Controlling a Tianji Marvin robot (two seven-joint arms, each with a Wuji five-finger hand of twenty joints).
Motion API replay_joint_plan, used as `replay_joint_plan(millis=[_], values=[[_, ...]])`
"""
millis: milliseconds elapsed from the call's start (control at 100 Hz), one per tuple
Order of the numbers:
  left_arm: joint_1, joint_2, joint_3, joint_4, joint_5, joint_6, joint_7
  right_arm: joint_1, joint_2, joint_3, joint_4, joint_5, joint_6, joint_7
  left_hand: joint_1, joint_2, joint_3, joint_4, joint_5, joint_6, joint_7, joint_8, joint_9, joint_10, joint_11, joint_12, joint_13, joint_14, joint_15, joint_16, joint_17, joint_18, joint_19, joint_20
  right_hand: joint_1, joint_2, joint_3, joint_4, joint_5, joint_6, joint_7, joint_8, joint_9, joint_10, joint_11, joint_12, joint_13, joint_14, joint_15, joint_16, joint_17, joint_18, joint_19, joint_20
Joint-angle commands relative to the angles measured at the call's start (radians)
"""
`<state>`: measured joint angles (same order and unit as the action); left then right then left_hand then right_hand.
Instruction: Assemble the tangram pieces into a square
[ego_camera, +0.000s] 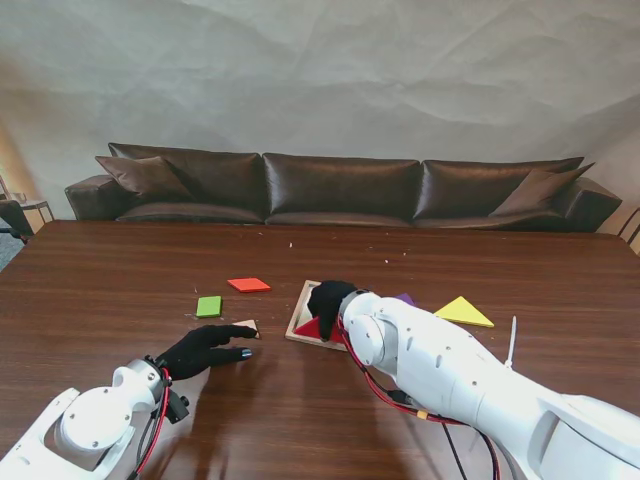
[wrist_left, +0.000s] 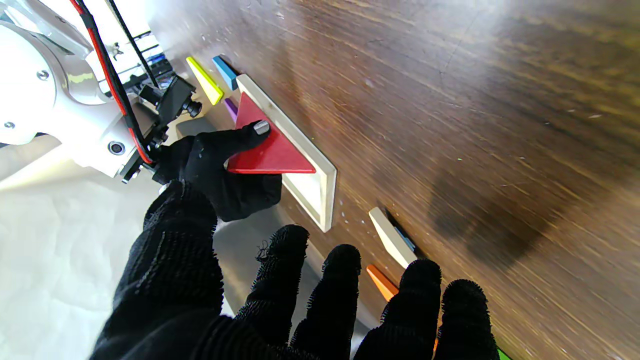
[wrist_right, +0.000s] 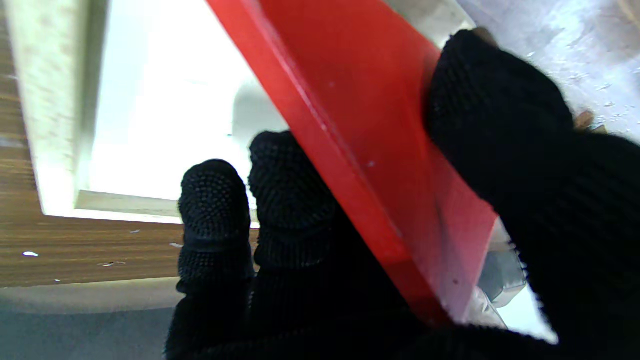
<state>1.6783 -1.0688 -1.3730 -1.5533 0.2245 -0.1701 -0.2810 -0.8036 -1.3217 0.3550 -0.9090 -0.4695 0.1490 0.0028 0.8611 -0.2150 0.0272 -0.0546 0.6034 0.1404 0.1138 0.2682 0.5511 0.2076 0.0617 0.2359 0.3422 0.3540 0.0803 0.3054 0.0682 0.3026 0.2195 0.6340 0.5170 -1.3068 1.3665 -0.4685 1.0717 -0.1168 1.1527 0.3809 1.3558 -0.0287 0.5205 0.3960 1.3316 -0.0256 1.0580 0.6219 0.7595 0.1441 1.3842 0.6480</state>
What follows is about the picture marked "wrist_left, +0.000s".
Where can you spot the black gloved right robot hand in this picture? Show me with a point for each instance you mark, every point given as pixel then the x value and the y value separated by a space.
pixel 235 192

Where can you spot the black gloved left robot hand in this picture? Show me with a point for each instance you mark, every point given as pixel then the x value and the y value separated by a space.
pixel 170 280

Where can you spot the large red tangram triangle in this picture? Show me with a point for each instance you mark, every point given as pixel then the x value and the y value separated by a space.
pixel 272 155

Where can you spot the purple tangram triangle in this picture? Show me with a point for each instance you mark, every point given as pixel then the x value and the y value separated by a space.
pixel 231 109

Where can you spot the large yellow tangram triangle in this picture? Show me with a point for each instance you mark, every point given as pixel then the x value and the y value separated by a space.
pixel 207 82

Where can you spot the blue tangram triangle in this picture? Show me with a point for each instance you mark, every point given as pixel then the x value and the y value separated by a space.
pixel 226 72

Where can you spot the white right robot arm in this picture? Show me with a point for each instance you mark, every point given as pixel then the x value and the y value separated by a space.
pixel 30 100

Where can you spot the square wooden tangram tray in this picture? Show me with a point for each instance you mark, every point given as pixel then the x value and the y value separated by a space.
pixel 312 192

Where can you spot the natural wood tangram triangle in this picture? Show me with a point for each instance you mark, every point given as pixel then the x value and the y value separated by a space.
pixel 392 237

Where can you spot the orange tangram parallelogram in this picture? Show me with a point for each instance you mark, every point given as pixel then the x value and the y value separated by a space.
pixel 382 284

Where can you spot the green tangram square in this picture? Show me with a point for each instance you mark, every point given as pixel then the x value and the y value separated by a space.
pixel 503 355

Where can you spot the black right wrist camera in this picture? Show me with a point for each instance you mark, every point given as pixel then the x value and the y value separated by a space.
pixel 172 100

